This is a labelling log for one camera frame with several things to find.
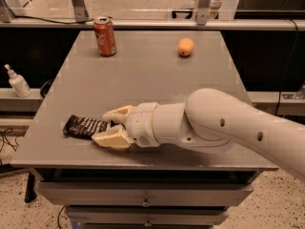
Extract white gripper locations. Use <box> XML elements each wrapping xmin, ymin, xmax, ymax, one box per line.
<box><xmin>91</xmin><ymin>102</ymin><xmax>159</xmax><ymax>149</ymax></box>

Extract black rxbar chocolate wrapper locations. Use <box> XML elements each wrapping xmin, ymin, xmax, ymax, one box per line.
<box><xmin>63</xmin><ymin>114</ymin><xmax>111</xmax><ymax>139</ymax></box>

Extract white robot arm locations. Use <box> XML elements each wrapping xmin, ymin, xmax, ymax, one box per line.
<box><xmin>92</xmin><ymin>89</ymin><xmax>305</xmax><ymax>181</ymax></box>

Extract red coke can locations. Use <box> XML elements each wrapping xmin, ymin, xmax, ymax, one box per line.
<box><xmin>93</xmin><ymin>17</ymin><xmax>116</xmax><ymax>56</ymax></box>

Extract grey top drawer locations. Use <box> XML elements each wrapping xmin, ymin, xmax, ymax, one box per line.
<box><xmin>38</xmin><ymin>182</ymin><xmax>254</xmax><ymax>207</ymax></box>

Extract grey drawer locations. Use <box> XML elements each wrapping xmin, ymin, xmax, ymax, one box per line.
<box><xmin>38</xmin><ymin>182</ymin><xmax>254</xmax><ymax>207</ymax></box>
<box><xmin>66</xmin><ymin>206</ymin><xmax>228</xmax><ymax>226</ymax></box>

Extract grey lower drawer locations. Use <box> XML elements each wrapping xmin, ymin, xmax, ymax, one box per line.
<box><xmin>66</xmin><ymin>206</ymin><xmax>228</xmax><ymax>226</ymax></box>

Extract white pump bottle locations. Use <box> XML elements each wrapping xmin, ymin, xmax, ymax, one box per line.
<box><xmin>5</xmin><ymin>64</ymin><xmax>31</xmax><ymax>97</ymax></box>

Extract orange fruit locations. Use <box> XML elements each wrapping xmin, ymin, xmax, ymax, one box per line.
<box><xmin>178</xmin><ymin>38</ymin><xmax>194</xmax><ymax>56</ymax></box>

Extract black floor cables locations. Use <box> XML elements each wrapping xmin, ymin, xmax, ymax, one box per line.
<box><xmin>0</xmin><ymin>127</ymin><xmax>23</xmax><ymax>165</ymax></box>

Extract grey metal shelf rail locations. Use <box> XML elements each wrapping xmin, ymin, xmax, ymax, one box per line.
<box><xmin>0</xmin><ymin>18</ymin><xmax>305</xmax><ymax>31</ymax></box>

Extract black hanging cable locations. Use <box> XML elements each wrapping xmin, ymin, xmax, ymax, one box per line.
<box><xmin>274</xmin><ymin>18</ymin><xmax>300</xmax><ymax>116</ymax></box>

